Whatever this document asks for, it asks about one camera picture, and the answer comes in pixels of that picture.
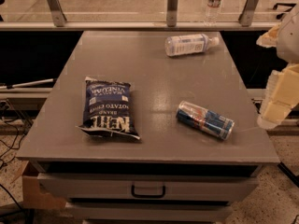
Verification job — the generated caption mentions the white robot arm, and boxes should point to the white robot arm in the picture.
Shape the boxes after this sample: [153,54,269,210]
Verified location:
[256,5,299,130]

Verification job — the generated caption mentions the grey lower drawer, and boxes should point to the grey lower drawer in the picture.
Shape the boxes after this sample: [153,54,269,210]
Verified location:
[65,203,233,222]

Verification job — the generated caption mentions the grey drawer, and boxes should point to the grey drawer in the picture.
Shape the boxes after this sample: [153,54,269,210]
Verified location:
[38,174,258,202]
[65,203,233,222]

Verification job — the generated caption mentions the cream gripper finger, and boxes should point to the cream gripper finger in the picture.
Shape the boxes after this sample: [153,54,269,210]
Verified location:
[257,63,299,130]
[256,24,280,48]

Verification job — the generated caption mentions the metal railing frame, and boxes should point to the metal railing frame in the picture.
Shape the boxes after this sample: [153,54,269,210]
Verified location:
[0,0,281,32]

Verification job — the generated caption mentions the upright clear water bottle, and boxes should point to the upright clear water bottle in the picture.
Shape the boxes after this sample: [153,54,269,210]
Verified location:
[204,0,222,26]

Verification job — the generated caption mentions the black floor cables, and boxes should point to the black floor cables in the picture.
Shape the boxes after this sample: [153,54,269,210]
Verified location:
[0,100,32,224]

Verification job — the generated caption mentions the white rod with black tip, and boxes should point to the white rod with black tip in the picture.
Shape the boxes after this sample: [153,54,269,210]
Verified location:
[0,78,57,90]

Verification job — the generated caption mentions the black drawer handle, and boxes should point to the black drawer handle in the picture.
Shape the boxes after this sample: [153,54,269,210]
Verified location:
[131,185,166,199]

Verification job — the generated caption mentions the black office chair base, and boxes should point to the black office chair base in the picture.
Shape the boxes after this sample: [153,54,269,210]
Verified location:
[272,2,297,21]

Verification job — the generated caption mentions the lying clear plastic bottle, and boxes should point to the lying clear plastic bottle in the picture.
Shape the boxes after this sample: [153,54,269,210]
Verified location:
[164,34,220,57]

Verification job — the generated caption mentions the brown cardboard box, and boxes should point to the brown cardboard box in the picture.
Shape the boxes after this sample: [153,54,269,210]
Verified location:
[12,161,66,210]

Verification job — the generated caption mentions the dark blue potato chips bag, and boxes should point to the dark blue potato chips bag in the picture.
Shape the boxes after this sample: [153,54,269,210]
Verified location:
[78,77,140,140]

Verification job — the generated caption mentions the blue silver drink can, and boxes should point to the blue silver drink can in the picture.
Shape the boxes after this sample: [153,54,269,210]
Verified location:
[176,101,235,140]

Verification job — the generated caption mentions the grey upper drawer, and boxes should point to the grey upper drawer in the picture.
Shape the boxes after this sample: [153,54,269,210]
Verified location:
[38,174,258,202]

